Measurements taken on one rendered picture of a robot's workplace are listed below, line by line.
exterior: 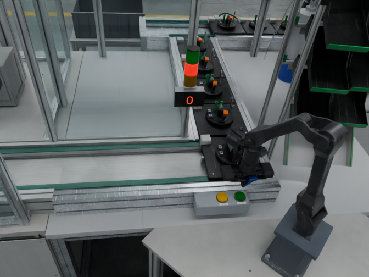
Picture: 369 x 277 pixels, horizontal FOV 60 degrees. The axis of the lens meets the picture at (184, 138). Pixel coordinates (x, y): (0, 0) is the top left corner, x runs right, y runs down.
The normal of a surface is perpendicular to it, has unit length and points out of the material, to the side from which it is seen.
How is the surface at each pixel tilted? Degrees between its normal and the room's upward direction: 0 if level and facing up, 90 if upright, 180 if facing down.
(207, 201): 0
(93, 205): 90
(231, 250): 0
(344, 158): 45
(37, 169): 0
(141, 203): 90
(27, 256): 90
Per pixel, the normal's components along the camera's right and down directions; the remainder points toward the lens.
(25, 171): 0.07, -0.73
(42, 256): 0.12, 0.68
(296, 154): 0.01, -0.04
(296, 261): -0.63, 0.50
